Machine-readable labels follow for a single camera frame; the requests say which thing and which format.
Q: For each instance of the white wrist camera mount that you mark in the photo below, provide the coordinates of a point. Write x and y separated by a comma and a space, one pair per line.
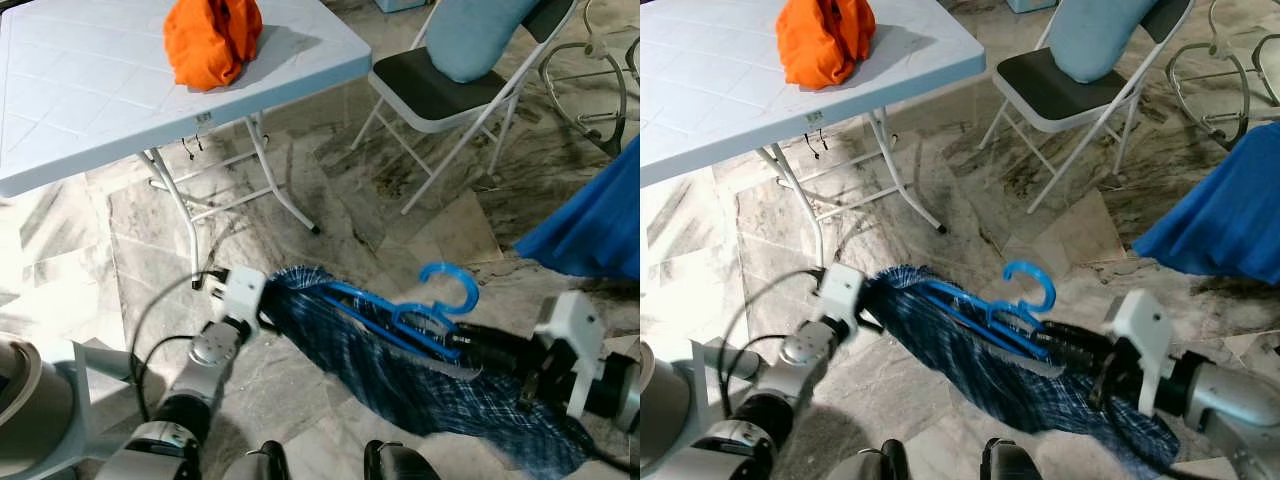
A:
572, 325
1140, 320
240, 290
842, 290

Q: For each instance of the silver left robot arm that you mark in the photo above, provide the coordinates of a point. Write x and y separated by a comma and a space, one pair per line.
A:
810, 350
215, 350

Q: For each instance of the blue plaid shirt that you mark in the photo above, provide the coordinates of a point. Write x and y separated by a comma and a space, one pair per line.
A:
400, 390
1000, 390

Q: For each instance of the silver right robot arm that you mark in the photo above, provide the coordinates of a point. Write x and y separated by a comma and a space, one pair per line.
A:
615, 390
1220, 395

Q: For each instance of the grey robot torso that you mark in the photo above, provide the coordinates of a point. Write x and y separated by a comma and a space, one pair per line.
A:
665, 410
35, 410

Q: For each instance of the light blue pillow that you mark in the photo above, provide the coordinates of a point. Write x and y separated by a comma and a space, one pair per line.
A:
1100, 40
480, 40

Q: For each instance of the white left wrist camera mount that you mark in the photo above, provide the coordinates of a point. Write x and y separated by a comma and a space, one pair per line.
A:
842, 290
240, 290

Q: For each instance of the light blue plastic table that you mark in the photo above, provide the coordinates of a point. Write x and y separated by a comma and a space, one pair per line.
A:
90, 90
720, 90

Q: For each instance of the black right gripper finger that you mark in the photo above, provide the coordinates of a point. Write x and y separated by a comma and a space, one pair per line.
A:
480, 358
478, 338
1058, 356
1056, 337

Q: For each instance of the robot right leg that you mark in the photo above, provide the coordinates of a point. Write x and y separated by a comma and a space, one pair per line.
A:
1010, 465
395, 465

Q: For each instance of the white folding chair grey seat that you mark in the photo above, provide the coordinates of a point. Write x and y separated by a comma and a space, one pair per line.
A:
430, 85
1050, 85

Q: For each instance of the white tubular rocker frame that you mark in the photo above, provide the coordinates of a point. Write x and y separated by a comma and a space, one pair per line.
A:
620, 110
1241, 100

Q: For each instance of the blue plastic clothes hanger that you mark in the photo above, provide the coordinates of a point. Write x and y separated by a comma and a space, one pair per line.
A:
474, 290
1050, 288

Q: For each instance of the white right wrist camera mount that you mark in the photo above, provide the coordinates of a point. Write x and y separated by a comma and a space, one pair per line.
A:
1140, 320
572, 325

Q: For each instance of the orange cloth bundle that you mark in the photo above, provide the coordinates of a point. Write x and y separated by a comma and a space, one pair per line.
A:
210, 45
825, 45

